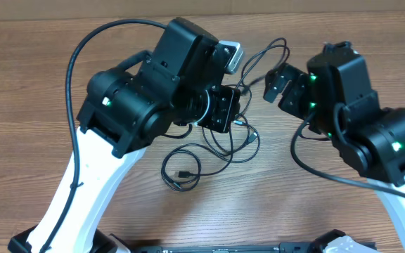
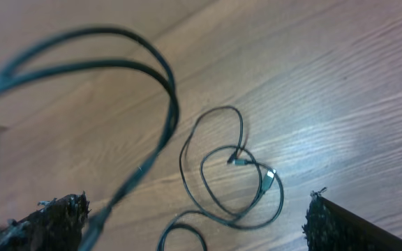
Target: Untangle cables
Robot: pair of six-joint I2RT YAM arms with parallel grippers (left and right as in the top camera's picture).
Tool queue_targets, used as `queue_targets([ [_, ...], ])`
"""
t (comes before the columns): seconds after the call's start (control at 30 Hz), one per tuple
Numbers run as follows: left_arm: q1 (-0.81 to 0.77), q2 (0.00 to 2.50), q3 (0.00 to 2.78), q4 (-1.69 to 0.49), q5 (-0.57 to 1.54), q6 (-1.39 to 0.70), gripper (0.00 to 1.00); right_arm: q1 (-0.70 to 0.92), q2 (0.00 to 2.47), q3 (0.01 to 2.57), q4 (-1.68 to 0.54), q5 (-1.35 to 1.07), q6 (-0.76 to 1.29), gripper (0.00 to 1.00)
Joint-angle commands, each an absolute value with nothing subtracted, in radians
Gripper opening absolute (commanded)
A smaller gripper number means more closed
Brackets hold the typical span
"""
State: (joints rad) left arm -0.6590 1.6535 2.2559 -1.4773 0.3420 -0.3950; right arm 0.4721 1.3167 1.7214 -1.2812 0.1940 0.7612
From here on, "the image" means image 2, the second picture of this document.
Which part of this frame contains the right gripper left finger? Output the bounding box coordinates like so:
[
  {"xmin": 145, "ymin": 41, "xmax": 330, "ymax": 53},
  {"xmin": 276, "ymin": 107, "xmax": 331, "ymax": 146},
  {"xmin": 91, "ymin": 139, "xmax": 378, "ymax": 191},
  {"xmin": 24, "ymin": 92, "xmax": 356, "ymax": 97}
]
[{"xmin": 0, "ymin": 193, "xmax": 89, "ymax": 251}]

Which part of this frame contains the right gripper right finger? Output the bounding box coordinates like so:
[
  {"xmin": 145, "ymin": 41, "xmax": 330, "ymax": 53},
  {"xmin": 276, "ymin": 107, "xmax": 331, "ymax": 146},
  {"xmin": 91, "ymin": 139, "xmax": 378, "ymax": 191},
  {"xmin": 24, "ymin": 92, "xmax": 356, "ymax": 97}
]
[{"xmin": 302, "ymin": 188, "xmax": 402, "ymax": 251}]

